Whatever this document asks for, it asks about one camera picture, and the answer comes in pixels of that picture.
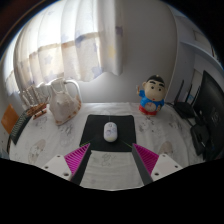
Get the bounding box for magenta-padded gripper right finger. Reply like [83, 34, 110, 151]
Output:
[131, 143, 183, 186]

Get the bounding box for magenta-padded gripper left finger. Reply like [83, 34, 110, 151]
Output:
[42, 143, 92, 185]

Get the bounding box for white cartoon-print computer mouse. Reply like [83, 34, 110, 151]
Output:
[103, 121, 119, 143]

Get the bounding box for black mouse pad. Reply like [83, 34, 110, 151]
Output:
[78, 114, 137, 153]

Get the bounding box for white printed tablecloth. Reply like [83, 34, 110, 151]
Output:
[8, 102, 204, 190]

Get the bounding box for large white conch shell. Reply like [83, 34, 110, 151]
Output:
[48, 77, 83, 126]

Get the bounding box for small black desktop device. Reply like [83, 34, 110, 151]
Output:
[190, 123, 209, 156]

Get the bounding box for cartoon boy figure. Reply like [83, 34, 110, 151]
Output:
[135, 74, 166, 116]

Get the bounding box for wooden sailing ship model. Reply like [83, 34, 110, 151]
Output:
[19, 84, 51, 120]

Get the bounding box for black router with antennas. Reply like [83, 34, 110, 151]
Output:
[173, 79, 203, 119]

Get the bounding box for black mechanical keyboard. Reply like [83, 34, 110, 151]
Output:
[9, 109, 33, 146]

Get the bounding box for orange wooden chair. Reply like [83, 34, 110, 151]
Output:
[0, 104, 20, 135]

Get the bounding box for black computer monitor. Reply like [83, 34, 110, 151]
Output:
[193, 69, 224, 161]

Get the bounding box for white shelf unit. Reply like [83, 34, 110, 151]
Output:
[178, 16, 224, 101]

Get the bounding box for white sheer curtain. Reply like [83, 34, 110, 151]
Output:
[4, 0, 124, 98]

